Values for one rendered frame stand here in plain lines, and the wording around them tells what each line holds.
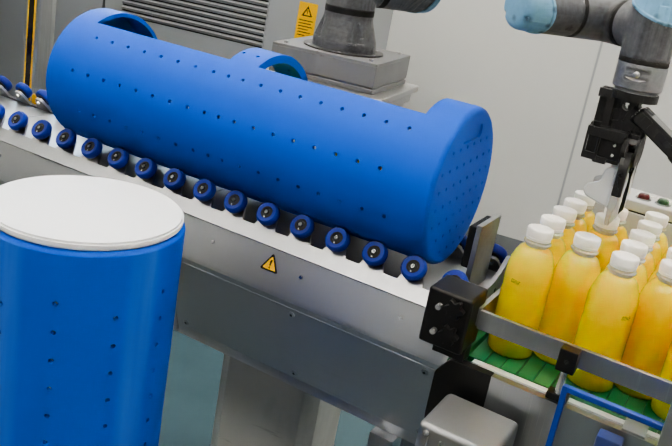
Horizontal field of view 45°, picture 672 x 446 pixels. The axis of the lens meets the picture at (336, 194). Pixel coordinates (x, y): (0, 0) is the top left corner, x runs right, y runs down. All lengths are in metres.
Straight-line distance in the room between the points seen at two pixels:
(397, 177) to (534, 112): 2.91
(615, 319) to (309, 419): 1.07
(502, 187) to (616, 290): 3.08
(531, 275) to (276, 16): 2.09
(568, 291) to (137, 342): 0.63
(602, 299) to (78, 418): 0.75
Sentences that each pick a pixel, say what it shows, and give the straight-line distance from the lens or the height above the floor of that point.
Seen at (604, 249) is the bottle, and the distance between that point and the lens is 1.39.
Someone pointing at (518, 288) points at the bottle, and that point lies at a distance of 1.24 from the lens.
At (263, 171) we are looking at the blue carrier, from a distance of 1.44.
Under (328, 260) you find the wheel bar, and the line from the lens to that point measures 1.43.
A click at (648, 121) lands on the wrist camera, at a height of 1.28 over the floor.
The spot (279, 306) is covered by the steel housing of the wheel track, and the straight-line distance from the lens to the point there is 1.49.
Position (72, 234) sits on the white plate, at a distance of 1.11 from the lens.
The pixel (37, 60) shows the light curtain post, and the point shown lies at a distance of 2.48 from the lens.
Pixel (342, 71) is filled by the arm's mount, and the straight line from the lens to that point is 1.81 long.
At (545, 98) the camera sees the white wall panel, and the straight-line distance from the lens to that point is 4.16.
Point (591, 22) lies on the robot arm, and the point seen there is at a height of 1.40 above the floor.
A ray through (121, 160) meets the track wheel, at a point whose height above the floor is 0.96.
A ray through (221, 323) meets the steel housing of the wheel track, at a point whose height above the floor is 0.70.
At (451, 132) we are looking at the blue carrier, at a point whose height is 1.20.
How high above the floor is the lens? 1.46
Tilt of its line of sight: 17 degrees down
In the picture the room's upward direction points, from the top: 10 degrees clockwise
